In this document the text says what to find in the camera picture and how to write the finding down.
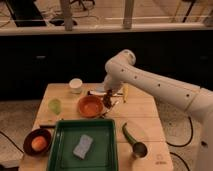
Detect green plastic tray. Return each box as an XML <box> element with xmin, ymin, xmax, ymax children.
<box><xmin>46</xmin><ymin>119</ymin><xmax>118</xmax><ymax>171</ymax></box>

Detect dark brown bowl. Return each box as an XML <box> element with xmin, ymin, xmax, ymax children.
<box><xmin>23</xmin><ymin>129</ymin><xmax>52</xmax><ymax>156</ymax></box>

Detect white cup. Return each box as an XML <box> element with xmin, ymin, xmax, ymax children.
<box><xmin>69</xmin><ymin>78</ymin><xmax>83</xmax><ymax>94</ymax></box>

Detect blue sponge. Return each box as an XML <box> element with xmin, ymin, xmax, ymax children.
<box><xmin>73</xmin><ymin>134</ymin><xmax>93</xmax><ymax>159</ymax></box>

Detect yellow corn cob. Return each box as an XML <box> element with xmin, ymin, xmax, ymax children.
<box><xmin>123</xmin><ymin>84</ymin><xmax>128</xmax><ymax>103</ymax></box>

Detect small wooden-handled utensil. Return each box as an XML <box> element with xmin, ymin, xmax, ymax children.
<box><xmin>100</xmin><ymin>101</ymin><xmax>119</xmax><ymax>118</ymax></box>

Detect red-orange bowl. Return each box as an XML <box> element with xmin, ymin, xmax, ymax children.
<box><xmin>77</xmin><ymin>95</ymin><xmax>104</xmax><ymax>118</ymax></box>

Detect green-handled metal scoop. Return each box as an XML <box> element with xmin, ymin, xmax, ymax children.
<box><xmin>122</xmin><ymin>123</ymin><xmax>148</xmax><ymax>158</ymax></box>

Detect orange fruit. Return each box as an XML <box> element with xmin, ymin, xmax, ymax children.
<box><xmin>31</xmin><ymin>136</ymin><xmax>47</xmax><ymax>151</ymax></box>

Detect black power cable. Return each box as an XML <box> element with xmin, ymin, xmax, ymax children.
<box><xmin>165</xmin><ymin>116</ymin><xmax>195</xmax><ymax>148</ymax></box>

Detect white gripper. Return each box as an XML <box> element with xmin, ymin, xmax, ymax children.
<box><xmin>104</xmin><ymin>76</ymin><xmax>122</xmax><ymax>94</ymax></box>

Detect green plastic cup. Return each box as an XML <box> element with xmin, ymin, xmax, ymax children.
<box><xmin>48</xmin><ymin>99</ymin><xmax>61</xmax><ymax>115</ymax></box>

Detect black marker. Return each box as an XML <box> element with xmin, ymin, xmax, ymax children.
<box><xmin>39</xmin><ymin>125</ymin><xmax>55</xmax><ymax>129</ymax></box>

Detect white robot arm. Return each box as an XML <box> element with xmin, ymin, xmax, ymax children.
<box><xmin>104</xmin><ymin>49</ymin><xmax>213</xmax><ymax>171</ymax></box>

